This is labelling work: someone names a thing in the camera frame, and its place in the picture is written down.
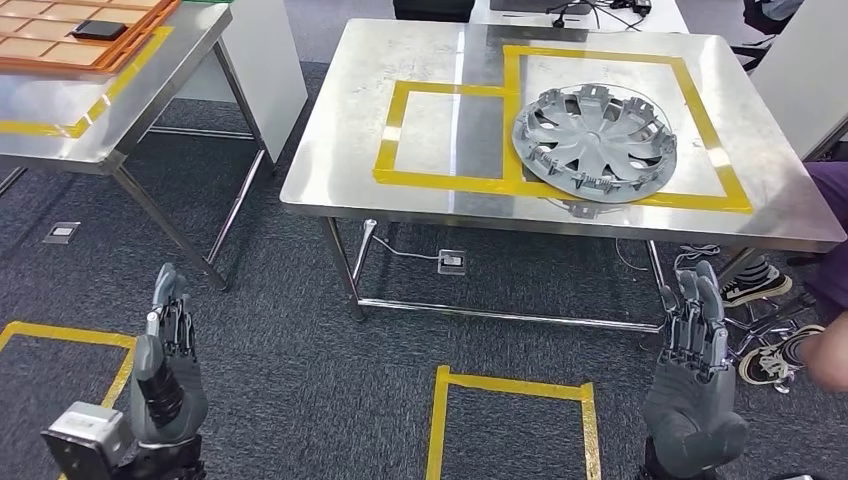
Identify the orange compartment tray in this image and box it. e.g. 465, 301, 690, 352
0, 0, 182, 76

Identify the silver plastic wheel cover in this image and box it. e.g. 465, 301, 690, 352
510, 82, 680, 205

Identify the stainless steel side table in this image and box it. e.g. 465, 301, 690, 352
0, 0, 268, 293

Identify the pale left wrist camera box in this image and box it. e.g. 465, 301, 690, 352
40, 401, 138, 480

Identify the metal floor socket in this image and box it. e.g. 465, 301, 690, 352
436, 248, 468, 278
42, 221, 83, 247

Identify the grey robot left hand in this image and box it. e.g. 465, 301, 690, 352
129, 262, 211, 448

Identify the black power cable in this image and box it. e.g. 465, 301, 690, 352
546, 0, 647, 33

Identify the chrome stool base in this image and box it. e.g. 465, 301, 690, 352
718, 291, 819, 372

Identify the black phone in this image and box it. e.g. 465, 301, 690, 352
70, 19, 129, 43

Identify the stainless steel workbench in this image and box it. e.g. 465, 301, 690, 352
278, 17, 848, 335

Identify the yellow tape on side table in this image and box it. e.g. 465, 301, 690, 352
0, 24, 176, 141

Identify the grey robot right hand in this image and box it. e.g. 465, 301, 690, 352
639, 259, 751, 478

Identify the white cabinet desk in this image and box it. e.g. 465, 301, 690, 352
174, 0, 310, 168

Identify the white plug cable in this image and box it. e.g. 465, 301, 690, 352
360, 218, 444, 264

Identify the black office chair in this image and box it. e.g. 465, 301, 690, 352
728, 0, 806, 73

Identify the white office desk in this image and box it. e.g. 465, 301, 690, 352
748, 0, 848, 162
466, 0, 692, 36

